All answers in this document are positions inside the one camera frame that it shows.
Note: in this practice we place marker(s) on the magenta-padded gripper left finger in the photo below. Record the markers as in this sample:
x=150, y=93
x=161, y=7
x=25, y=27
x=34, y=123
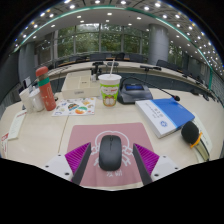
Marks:
x=77, y=156

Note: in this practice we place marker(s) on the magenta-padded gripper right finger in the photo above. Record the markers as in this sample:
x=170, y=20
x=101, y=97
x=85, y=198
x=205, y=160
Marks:
x=147, y=159

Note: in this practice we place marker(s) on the black computer mouse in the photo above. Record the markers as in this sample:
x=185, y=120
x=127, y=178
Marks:
x=110, y=153

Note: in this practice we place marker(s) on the pink mouse pad white print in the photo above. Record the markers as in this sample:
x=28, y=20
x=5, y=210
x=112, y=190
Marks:
x=86, y=133

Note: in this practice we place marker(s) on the blue and white book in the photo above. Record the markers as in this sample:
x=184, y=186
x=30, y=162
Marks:
x=165, y=115

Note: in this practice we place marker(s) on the colourful sticker sheet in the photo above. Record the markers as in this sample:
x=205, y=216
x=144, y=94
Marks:
x=75, y=107

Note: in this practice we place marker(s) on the white paper document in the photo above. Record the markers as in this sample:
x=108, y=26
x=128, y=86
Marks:
x=16, y=125

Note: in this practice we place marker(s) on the white mug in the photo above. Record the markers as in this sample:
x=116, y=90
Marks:
x=24, y=100
x=36, y=100

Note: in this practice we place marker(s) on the white cardboard box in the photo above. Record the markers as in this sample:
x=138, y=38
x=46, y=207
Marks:
x=78, y=85

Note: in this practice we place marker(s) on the red drink bottle green band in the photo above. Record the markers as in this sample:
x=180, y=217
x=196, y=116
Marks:
x=46, y=91

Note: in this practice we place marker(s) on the paper cup green print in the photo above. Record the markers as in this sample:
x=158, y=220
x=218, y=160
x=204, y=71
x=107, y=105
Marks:
x=109, y=88

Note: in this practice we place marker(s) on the black office chairs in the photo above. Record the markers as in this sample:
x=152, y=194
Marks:
x=166, y=63

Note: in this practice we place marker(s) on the ceiling lights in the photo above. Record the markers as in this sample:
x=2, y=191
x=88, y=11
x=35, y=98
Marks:
x=109, y=13

